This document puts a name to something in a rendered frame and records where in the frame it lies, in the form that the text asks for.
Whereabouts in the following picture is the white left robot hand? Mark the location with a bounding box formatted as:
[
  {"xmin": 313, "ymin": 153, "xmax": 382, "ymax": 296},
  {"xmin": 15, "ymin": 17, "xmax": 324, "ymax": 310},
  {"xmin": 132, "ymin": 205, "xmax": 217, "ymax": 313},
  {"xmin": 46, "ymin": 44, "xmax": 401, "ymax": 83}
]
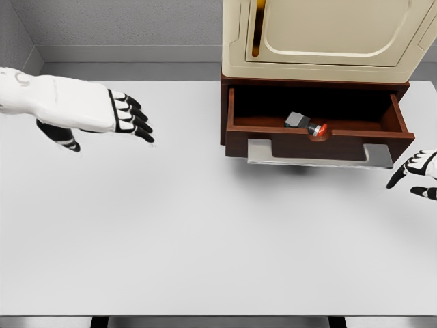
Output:
[{"xmin": 34, "ymin": 75, "xmax": 156, "ymax": 153}]

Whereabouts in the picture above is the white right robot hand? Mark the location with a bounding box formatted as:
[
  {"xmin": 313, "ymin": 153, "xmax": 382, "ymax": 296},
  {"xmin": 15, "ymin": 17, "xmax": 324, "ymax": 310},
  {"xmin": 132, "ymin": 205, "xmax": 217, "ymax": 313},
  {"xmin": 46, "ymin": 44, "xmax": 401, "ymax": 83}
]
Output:
[{"xmin": 386, "ymin": 148, "xmax": 437, "ymax": 202}]

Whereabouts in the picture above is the grey switch with red button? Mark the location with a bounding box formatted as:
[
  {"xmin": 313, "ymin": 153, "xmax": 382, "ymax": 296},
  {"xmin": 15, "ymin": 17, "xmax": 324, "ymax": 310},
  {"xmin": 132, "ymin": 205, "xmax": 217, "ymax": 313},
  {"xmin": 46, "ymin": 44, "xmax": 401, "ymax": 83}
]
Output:
[{"xmin": 284, "ymin": 111, "xmax": 330, "ymax": 139}]

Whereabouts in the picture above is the brown wooden drawer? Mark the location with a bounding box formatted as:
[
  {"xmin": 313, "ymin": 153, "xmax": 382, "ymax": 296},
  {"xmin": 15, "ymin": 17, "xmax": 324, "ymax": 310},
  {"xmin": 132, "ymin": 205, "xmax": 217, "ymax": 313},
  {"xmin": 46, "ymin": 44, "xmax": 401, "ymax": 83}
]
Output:
[{"xmin": 225, "ymin": 86, "xmax": 417, "ymax": 170}]

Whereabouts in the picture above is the cream cabinet door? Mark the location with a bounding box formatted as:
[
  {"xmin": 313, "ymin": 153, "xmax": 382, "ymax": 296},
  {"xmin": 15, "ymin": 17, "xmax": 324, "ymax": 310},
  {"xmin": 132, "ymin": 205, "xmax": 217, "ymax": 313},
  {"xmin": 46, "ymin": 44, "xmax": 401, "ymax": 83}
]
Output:
[{"xmin": 244, "ymin": 0, "xmax": 432, "ymax": 68}]

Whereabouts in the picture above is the cream cabinet with brown base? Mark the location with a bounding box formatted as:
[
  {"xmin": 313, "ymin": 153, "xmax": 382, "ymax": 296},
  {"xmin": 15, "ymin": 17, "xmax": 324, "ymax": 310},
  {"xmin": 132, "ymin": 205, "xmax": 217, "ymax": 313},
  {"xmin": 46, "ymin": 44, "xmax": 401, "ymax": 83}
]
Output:
[{"xmin": 220, "ymin": 0, "xmax": 437, "ymax": 158}]

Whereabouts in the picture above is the silver drawer handle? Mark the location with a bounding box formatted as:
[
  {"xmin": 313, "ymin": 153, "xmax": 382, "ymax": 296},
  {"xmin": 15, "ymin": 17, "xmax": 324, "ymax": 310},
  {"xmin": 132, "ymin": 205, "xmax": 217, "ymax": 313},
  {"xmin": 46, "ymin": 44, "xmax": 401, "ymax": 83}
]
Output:
[{"xmin": 246, "ymin": 137, "xmax": 395, "ymax": 170}]

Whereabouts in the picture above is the gold door handle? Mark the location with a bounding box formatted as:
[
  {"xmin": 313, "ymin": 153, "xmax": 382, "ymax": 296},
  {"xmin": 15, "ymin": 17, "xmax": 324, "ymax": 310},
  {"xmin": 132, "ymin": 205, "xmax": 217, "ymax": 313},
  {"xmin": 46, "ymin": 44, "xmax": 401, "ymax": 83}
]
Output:
[{"xmin": 251, "ymin": 0, "xmax": 267, "ymax": 57}]

